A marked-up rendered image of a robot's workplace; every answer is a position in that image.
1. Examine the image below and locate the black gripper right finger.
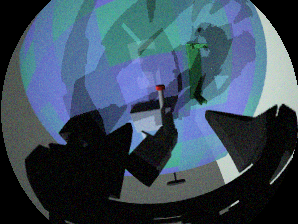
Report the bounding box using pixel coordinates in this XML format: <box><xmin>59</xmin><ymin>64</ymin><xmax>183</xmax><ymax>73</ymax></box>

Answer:
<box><xmin>205</xmin><ymin>105</ymin><xmax>278</xmax><ymax>173</ymax></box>

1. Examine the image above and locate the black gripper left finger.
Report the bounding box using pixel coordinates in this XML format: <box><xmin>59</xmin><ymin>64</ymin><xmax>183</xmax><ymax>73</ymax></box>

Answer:
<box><xmin>49</xmin><ymin>123</ymin><xmax>133</xmax><ymax>198</ymax></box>

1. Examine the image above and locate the pin with red cap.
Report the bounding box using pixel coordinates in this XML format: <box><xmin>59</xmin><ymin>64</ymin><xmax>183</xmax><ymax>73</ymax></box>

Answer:
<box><xmin>156</xmin><ymin>84</ymin><xmax>168</xmax><ymax>137</ymax></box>

